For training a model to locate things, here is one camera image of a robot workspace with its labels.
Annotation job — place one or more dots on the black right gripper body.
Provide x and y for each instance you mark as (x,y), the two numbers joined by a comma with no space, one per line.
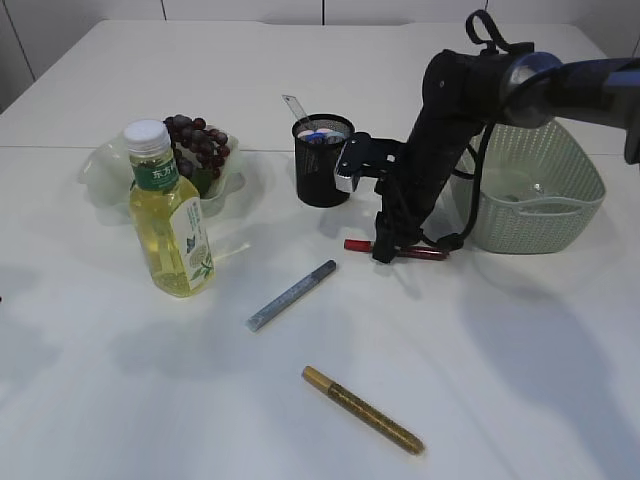
(408,196)

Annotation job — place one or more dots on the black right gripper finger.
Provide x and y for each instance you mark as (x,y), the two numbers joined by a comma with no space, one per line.
(384,248)

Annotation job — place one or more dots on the silver grey marker pen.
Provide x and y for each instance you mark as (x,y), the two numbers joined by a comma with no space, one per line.
(269,312)

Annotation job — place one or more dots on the blue handled scissors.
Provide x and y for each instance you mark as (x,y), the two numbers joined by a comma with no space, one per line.
(324,138)

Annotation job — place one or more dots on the pink purple small scissors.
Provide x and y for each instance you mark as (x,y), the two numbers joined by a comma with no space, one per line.
(315,131)

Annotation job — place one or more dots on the clear plastic sheet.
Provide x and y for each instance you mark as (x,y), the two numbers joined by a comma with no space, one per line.
(535,200)

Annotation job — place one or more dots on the clear plastic ruler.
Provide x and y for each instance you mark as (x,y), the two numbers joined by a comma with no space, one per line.
(296,109)

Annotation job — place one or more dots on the gold glitter pen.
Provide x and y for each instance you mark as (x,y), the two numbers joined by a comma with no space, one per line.
(365,412)

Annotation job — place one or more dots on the purple grape bunch with leaf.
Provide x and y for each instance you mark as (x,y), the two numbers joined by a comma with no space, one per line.
(200,151)

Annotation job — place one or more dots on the yellow tea plastic bottle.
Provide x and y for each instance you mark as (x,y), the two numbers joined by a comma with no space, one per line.
(165,209)

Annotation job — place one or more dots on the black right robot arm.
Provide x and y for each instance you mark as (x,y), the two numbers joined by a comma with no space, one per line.
(464,95)

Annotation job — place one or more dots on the black mesh pen holder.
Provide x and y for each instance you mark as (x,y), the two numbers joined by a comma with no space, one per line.
(315,164)

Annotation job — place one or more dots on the green woven plastic basket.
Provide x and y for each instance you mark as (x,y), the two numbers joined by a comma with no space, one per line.
(548,155)

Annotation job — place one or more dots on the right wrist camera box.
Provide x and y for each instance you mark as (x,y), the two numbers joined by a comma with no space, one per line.
(364,156)

